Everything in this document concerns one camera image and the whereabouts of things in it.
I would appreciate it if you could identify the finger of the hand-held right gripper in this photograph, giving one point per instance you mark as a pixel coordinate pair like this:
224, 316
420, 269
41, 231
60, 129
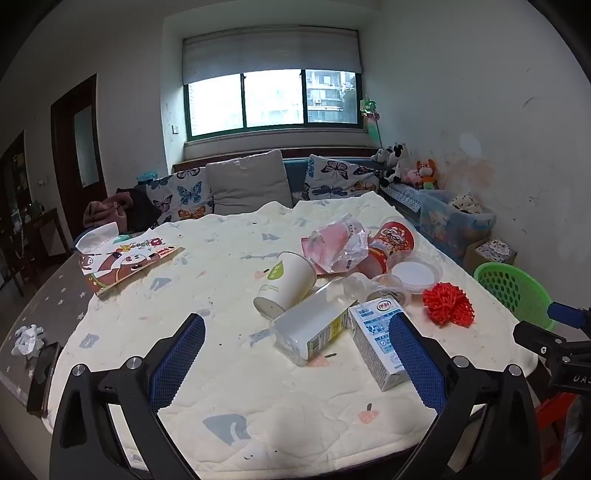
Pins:
531, 333
563, 314

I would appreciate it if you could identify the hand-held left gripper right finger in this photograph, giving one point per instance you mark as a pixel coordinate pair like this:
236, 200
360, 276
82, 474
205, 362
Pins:
415, 360

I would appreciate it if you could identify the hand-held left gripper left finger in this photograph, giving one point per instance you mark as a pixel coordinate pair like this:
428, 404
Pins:
178, 360

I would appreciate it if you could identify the blue and white milk box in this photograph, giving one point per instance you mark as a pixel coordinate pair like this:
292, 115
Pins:
369, 337

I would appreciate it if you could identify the green plastic basket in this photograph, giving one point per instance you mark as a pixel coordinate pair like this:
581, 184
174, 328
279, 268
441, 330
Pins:
508, 286

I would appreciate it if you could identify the red foam mesh ball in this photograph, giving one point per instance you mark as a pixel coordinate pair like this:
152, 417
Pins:
448, 304

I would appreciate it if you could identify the small clear round container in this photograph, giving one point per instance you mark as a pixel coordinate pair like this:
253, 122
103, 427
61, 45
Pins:
390, 293

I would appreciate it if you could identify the clear round lidded container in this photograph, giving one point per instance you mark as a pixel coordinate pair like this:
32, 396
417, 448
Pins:
415, 274

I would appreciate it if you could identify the clear plastic bottle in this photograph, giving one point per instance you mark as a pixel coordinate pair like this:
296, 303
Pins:
304, 327
355, 284

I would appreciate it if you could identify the red instant noodle cup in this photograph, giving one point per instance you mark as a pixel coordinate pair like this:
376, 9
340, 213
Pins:
392, 240

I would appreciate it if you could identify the white paper cup green label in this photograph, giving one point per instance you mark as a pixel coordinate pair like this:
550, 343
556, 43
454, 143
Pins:
286, 281

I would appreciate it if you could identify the clear plastic bag pink contents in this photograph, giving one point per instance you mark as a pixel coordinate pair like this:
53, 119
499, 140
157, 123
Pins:
334, 240

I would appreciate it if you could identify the person's right hand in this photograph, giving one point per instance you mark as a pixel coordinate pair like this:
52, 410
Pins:
577, 429

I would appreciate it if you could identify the red plastic object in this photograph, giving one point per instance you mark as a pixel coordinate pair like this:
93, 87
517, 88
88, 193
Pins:
551, 424

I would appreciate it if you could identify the cream quilted printed blanket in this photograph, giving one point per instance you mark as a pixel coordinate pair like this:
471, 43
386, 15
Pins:
231, 300

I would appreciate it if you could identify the cardboard box with printed book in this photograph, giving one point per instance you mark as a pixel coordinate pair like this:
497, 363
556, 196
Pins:
494, 251

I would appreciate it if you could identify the cartoon printed board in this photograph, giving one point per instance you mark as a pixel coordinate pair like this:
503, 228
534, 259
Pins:
129, 261

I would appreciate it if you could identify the black phone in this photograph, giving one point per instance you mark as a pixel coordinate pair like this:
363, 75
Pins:
44, 378

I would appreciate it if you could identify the clear plastic storage box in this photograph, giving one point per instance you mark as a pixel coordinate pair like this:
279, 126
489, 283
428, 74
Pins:
443, 226

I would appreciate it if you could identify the grey star print mat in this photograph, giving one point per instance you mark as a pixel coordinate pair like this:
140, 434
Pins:
51, 300

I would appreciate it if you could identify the spotted white cloth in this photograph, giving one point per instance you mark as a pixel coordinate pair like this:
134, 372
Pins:
464, 203

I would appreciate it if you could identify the black garment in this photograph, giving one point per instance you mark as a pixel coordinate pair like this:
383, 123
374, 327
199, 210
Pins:
143, 207

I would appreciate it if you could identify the large butterfly print cushion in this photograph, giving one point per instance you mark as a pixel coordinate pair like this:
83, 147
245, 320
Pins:
184, 196

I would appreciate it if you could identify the blue patterned mat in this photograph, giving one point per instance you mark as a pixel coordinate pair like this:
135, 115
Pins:
401, 196

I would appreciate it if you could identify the pink plush toy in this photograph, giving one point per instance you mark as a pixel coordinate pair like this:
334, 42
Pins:
413, 177

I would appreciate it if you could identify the teal plastic bag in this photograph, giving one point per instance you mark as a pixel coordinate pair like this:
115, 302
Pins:
147, 176

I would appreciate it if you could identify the orange fox plush toy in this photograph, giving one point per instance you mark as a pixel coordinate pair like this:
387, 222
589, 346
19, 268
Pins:
427, 173

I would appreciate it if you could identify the grey cushion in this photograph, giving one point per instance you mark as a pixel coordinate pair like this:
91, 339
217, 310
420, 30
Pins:
249, 182

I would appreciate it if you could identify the long butterfly print cushion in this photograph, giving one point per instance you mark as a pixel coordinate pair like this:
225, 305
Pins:
337, 177

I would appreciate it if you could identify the black and white cow plush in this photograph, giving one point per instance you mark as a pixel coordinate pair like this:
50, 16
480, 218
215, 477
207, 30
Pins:
395, 161

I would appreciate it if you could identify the dark wooden cabinet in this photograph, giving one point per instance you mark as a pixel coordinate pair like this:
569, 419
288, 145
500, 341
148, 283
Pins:
14, 217

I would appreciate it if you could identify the blue sofa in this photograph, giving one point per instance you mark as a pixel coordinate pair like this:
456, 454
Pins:
298, 173

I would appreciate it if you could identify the dark wooden door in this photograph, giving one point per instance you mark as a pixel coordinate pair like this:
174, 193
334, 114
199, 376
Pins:
64, 161

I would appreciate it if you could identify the dark wooden ledge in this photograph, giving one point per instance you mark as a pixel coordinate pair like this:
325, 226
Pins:
295, 152

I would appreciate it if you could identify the colourful pinwheel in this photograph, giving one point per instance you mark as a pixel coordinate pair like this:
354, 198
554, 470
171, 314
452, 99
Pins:
371, 110

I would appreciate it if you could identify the green framed window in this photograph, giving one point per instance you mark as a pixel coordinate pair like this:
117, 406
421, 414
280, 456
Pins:
272, 104

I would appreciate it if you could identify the white roller blind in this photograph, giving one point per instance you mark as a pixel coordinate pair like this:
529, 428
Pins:
272, 53

